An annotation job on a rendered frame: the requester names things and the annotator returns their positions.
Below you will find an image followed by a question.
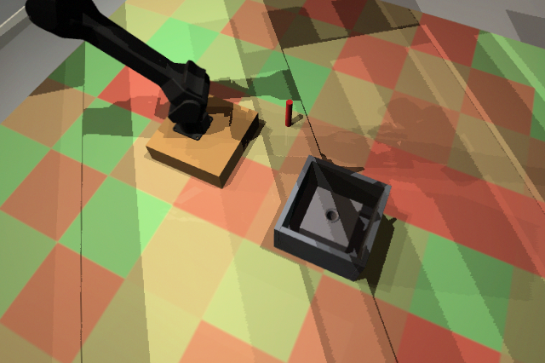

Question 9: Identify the dark red peg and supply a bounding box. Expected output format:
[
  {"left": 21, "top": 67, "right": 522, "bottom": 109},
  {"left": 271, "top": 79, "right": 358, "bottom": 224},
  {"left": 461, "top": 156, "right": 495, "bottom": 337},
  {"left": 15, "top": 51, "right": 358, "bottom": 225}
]
[{"left": 285, "top": 100, "right": 293, "bottom": 127}]

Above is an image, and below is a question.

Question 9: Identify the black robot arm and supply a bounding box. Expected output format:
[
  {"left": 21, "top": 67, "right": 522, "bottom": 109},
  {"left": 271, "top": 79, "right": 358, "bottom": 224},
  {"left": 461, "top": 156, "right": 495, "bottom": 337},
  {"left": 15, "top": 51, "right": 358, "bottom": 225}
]
[{"left": 25, "top": 0, "right": 213, "bottom": 141}]

